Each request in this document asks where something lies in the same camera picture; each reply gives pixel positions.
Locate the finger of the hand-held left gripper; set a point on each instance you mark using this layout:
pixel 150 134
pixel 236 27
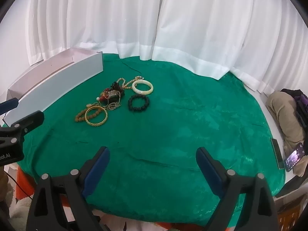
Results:
pixel 8 105
pixel 28 121

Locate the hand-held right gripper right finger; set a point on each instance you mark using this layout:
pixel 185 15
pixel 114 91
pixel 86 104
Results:
pixel 209 170

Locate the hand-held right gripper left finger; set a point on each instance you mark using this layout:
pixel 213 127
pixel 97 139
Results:
pixel 95 173

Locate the gold bangle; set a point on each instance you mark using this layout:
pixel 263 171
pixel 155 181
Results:
pixel 96 123

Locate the white cardboard box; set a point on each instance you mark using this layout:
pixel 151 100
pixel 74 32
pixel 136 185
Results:
pixel 60 81

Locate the red bead jewelry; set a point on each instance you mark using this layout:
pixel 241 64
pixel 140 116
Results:
pixel 103 98

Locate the rhinestone jewelry piece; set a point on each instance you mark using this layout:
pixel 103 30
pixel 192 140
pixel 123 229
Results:
pixel 112 93

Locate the black jewelry piece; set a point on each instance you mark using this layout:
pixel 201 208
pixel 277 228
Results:
pixel 115 85

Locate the white jade bangle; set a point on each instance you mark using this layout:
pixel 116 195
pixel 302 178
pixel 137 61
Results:
pixel 133 87

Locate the green velvet cloth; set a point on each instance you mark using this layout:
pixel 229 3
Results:
pixel 180 125

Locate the dark smartphone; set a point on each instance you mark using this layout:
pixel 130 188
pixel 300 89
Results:
pixel 278 154

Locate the lit smartphone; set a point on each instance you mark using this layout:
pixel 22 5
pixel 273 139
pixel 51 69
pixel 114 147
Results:
pixel 294 157

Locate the person in beige clothes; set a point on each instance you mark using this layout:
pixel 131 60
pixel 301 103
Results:
pixel 281 110

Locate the black purple bag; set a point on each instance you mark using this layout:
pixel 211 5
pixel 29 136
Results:
pixel 300 105

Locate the white curtain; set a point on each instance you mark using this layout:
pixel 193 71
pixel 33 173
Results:
pixel 168 24

